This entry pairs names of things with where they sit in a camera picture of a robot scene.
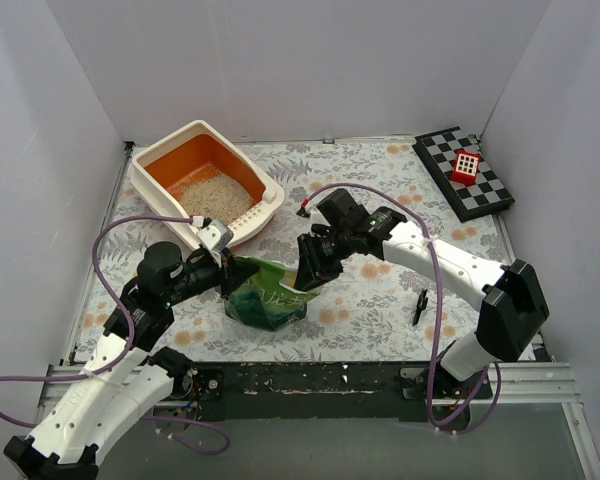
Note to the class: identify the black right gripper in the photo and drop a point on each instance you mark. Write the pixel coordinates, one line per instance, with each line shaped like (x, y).
(322, 250)

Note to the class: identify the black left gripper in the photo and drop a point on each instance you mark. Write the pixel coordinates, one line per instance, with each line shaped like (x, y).
(225, 270)

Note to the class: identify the green cat litter bag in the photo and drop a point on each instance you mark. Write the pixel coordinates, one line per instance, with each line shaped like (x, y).
(268, 300)

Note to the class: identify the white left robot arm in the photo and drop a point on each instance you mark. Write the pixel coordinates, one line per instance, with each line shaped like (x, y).
(125, 377)

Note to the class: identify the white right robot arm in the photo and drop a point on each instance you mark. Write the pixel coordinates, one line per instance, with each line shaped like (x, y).
(508, 298)

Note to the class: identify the white and orange litter box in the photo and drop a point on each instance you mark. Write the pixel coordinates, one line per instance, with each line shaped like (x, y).
(197, 153)

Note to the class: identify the small black clip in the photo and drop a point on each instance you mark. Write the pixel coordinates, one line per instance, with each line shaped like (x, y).
(421, 305)

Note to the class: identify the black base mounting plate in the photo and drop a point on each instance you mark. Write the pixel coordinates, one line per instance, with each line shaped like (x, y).
(302, 390)

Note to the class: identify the black and grey checkerboard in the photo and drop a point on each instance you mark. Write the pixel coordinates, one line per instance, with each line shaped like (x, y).
(438, 150)

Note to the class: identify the red grid block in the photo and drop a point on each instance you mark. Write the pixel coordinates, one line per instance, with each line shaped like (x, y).
(466, 167)

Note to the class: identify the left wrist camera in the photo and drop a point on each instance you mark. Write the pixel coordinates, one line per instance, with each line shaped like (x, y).
(213, 234)

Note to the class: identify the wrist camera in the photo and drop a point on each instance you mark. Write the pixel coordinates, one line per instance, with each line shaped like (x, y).
(302, 211)
(213, 234)

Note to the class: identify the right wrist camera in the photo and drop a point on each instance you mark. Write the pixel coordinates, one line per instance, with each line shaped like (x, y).
(302, 211)

